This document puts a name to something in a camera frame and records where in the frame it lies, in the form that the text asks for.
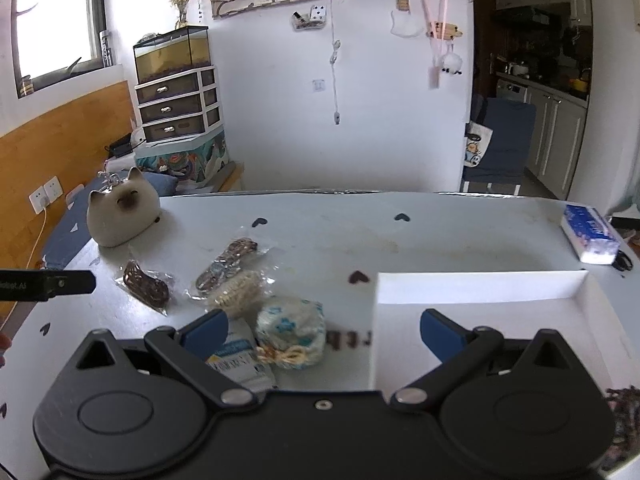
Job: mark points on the white wall switch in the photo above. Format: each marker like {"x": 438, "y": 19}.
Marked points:
{"x": 318, "y": 85}

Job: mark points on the white pot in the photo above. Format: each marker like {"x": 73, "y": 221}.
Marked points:
{"x": 518, "y": 68}

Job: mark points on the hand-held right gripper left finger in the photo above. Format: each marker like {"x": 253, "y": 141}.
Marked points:
{"x": 206, "y": 332}

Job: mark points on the colourful printed storage box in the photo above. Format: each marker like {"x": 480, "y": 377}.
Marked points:
{"x": 187, "y": 157}

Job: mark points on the person's left hand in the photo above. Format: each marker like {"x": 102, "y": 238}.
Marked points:
{"x": 3, "y": 347}

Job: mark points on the glass terrarium tank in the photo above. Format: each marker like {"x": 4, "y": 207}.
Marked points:
{"x": 170, "y": 55}

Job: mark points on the dark patterned fabric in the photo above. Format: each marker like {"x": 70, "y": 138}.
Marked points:
{"x": 622, "y": 425}

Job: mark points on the white cardboard box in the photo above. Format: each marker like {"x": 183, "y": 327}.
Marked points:
{"x": 500, "y": 290}

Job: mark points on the blue tissue pack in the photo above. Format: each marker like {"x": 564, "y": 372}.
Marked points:
{"x": 587, "y": 232}

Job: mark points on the cream woven item packet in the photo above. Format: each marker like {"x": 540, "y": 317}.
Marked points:
{"x": 240, "y": 292}

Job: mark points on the printed tote bag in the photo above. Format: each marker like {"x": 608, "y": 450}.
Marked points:
{"x": 476, "y": 145}

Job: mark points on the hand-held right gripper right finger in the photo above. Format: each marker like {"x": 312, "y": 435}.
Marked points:
{"x": 439, "y": 335}

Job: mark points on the dried flowers vase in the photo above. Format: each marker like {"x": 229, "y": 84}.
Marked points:
{"x": 182, "y": 2}

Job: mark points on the washing machine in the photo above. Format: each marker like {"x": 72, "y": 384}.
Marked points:
{"x": 511, "y": 92}

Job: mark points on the black bag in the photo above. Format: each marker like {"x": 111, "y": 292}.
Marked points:
{"x": 121, "y": 146}

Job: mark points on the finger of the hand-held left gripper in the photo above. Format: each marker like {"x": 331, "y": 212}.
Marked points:
{"x": 70, "y": 282}

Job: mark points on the white wall sockets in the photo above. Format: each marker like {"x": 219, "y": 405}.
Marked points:
{"x": 46, "y": 194}

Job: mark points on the clear wall holder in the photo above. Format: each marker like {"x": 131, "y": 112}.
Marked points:
{"x": 306, "y": 22}

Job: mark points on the blue chair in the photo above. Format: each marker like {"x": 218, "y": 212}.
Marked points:
{"x": 502, "y": 145}

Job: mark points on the cream cat plush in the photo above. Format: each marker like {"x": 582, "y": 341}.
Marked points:
{"x": 117, "y": 220}

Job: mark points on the white round device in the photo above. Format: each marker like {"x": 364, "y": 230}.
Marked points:
{"x": 136, "y": 135}

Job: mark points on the white drawer unit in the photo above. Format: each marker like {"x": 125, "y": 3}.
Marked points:
{"x": 172, "y": 105}

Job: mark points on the white hanging plush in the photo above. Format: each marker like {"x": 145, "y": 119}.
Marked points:
{"x": 452, "y": 62}

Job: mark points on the window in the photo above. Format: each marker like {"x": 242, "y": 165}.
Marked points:
{"x": 55, "y": 20}

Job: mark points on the white blue fabric bundle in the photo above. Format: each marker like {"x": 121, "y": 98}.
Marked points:
{"x": 292, "y": 330}

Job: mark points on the grey kitchen cabinets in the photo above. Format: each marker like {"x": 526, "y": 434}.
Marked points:
{"x": 555, "y": 135}

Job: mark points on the black scissors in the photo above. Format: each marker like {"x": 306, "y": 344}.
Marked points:
{"x": 622, "y": 261}

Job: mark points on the wooden wall hooks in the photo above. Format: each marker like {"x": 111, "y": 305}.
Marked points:
{"x": 444, "y": 30}

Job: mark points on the blue white paper packet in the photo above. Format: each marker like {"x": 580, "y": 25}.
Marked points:
{"x": 240, "y": 360}

